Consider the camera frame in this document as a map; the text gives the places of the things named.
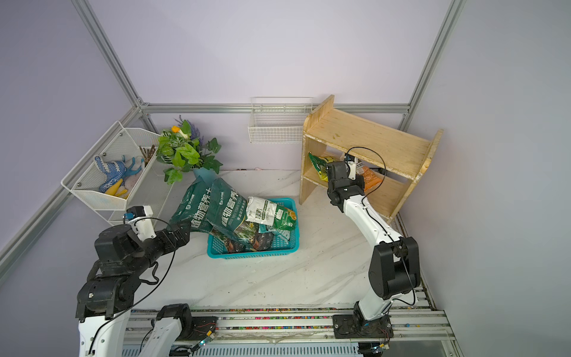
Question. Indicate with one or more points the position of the green white tall bag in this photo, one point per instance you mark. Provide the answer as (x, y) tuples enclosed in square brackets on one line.
[(269, 213)]

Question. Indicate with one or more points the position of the white mesh tiered rack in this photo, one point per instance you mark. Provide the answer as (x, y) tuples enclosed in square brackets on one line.
[(145, 188)]

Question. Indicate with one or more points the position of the wooden two-tier shelf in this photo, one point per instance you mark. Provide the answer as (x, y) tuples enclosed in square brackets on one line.
[(404, 157)]

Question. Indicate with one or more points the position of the brown twigs bundle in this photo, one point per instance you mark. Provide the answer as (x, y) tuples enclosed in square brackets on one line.
[(148, 153)]

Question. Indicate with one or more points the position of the artificial green plant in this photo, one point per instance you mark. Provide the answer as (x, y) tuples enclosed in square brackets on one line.
[(183, 148)]

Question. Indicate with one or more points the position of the white wire wall basket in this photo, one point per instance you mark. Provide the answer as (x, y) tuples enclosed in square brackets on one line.
[(278, 120)]

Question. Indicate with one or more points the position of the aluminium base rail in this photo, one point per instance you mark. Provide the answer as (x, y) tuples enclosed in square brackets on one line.
[(303, 331)]

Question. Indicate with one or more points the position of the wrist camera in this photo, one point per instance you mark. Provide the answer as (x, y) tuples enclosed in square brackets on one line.
[(140, 218), (351, 164)]

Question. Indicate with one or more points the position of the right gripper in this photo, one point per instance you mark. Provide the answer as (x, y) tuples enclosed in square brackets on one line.
[(358, 183)]

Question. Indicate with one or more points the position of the teal plastic basket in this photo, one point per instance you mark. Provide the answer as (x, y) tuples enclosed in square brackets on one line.
[(217, 249)]

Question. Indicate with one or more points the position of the yellow toy in rack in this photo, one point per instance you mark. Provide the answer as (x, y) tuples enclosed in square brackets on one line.
[(118, 190)]

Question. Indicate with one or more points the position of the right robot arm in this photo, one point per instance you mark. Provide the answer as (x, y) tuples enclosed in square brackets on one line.
[(394, 270)]

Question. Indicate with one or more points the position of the dark green soil bag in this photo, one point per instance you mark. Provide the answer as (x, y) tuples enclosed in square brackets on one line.
[(192, 210), (227, 213)]

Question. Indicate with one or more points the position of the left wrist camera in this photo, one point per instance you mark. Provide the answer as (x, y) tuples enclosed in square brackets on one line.
[(140, 218)]

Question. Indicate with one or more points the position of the teal white fertilizer bag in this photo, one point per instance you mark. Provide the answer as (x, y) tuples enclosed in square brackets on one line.
[(283, 236)]

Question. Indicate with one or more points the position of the orange small bag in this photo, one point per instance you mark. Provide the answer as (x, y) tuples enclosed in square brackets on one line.
[(371, 179)]

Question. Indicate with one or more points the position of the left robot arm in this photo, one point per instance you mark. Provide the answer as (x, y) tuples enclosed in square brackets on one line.
[(106, 300)]

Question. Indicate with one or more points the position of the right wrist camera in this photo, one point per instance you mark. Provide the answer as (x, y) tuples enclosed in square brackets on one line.
[(351, 164)]

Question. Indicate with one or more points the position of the yellow green small bag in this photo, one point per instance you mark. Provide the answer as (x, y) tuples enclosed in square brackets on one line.
[(320, 164)]

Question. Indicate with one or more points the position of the blue knitted glove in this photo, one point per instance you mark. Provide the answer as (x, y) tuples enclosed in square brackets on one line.
[(116, 170)]

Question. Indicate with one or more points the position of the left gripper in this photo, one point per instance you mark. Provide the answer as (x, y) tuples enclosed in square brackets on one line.
[(183, 236)]

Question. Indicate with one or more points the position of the teal vase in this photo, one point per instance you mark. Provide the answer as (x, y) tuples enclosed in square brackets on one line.
[(208, 176)]

